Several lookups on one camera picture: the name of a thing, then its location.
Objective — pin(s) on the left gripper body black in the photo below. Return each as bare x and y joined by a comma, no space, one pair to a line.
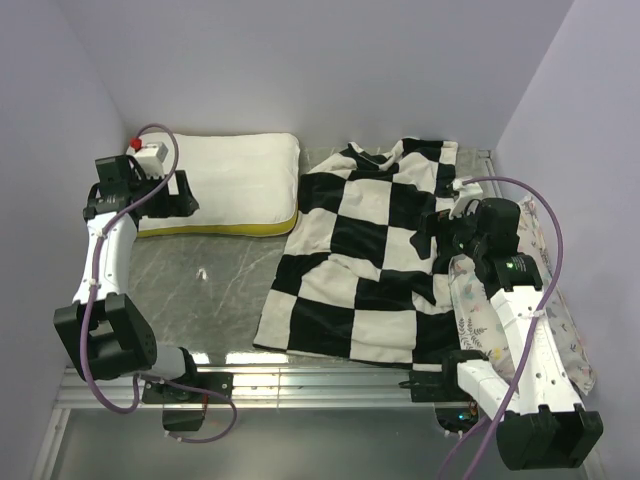
163,205

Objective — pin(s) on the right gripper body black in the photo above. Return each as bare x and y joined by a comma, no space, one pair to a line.
458,234

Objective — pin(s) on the white pillow yellow edge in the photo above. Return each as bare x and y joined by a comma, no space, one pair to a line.
245,185

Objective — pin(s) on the black white checkered pillowcase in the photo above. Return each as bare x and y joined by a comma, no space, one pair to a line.
358,279

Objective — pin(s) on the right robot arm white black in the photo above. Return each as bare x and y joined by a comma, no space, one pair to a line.
540,419

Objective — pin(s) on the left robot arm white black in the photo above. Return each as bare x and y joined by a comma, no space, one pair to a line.
103,332

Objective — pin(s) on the floral printed pillow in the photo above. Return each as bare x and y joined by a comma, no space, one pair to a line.
478,324

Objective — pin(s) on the small white scrap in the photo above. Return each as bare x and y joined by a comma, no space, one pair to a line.
202,274

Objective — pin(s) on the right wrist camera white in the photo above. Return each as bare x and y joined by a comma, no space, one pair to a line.
465,191

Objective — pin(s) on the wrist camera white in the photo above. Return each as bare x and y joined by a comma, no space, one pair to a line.
465,191
151,157

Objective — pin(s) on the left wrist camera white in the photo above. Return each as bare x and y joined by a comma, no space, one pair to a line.
151,157

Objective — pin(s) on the aluminium right side rail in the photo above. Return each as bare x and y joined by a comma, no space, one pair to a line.
491,188

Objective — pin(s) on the aluminium rail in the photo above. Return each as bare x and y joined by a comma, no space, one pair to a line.
339,386
491,188

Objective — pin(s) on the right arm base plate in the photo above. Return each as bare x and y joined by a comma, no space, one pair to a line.
432,387

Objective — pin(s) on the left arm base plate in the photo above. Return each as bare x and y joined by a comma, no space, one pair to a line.
219,382

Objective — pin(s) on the aluminium front rail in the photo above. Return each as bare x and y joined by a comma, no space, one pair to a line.
339,386

